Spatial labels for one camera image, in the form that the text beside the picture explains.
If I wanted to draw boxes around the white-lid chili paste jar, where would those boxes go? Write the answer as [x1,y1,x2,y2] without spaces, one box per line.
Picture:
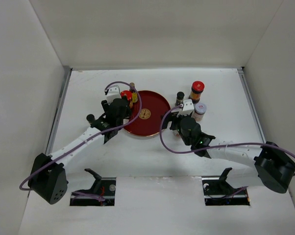
[193,102,207,121]

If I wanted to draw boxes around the black-cap white salt bottle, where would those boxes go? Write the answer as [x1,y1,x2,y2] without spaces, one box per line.
[86,114,95,124]

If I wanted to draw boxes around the small yellow-label brown bottle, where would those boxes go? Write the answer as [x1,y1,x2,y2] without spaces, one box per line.
[129,82,138,103]

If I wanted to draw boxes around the black-cap spice bottle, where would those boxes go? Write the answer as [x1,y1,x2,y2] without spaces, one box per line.
[175,92,185,106]

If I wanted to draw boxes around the red-lid dark sauce jar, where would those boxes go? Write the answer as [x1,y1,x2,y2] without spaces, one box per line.
[189,81,205,103]

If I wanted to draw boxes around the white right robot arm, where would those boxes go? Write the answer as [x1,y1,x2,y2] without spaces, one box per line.
[170,116,295,194]

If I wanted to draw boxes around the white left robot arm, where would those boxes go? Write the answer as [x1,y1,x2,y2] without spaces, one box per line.
[27,96,132,205]

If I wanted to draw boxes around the round red lacquer tray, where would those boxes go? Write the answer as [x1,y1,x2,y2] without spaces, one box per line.
[124,91,170,137]

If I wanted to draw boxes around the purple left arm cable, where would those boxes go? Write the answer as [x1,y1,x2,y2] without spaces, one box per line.
[19,81,141,191]

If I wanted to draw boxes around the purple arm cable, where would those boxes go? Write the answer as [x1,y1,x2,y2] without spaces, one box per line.
[160,103,295,177]
[19,81,141,191]

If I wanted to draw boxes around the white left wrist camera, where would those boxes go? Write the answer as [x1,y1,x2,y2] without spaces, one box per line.
[105,85,121,105]

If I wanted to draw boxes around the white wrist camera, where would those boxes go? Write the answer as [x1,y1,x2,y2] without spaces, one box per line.
[178,99,194,116]
[105,85,121,105]

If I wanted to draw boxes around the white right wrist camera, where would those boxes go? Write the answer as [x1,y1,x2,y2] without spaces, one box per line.
[178,99,194,116]

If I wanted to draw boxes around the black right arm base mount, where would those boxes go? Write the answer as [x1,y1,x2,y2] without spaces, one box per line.
[201,167,250,206]

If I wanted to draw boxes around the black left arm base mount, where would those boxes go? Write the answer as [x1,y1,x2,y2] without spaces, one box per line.
[70,168,117,207]

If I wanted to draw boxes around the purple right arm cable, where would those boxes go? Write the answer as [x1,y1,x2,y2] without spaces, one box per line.
[160,103,295,177]

